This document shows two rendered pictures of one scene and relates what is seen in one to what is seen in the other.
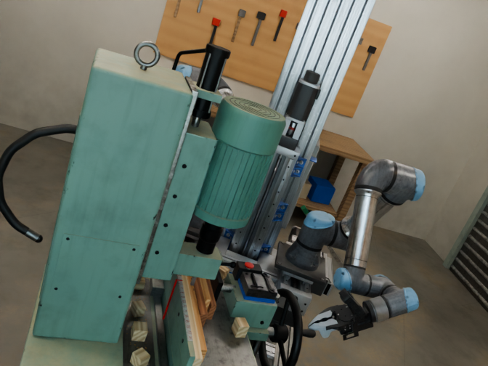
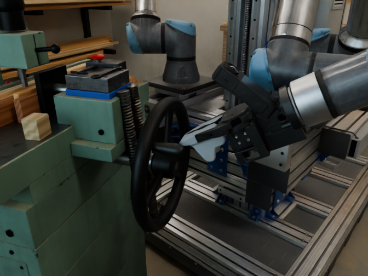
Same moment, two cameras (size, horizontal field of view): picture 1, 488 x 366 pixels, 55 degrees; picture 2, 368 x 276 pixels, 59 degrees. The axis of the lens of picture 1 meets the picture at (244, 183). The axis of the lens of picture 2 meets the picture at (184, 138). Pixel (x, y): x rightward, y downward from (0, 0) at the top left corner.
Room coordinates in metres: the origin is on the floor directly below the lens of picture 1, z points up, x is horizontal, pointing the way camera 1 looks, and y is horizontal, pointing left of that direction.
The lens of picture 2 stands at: (0.86, -0.70, 1.15)
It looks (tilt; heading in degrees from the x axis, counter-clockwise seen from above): 25 degrees down; 40
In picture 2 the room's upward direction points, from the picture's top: straight up
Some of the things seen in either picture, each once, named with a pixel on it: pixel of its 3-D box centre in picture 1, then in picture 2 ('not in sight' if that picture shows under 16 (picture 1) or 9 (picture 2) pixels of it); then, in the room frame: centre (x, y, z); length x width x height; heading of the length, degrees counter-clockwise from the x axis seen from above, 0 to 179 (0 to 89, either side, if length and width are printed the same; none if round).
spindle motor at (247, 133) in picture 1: (235, 163); not in sight; (1.19, 0.04, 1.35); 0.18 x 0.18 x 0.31
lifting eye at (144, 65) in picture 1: (147, 55); not in sight; (1.08, 0.31, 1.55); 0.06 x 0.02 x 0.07; 111
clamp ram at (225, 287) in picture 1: (223, 287); (64, 89); (1.23, -0.05, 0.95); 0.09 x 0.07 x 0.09; 21
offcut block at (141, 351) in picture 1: (139, 358); not in sight; (0.98, 0.10, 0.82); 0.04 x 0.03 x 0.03; 60
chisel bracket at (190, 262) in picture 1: (192, 261); (11, 51); (1.18, 0.06, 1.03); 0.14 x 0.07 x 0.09; 111
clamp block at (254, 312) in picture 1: (247, 300); (103, 109); (1.26, -0.14, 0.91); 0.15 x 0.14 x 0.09; 21
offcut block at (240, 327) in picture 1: (240, 327); (36, 126); (1.12, -0.13, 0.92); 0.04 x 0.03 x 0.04; 28
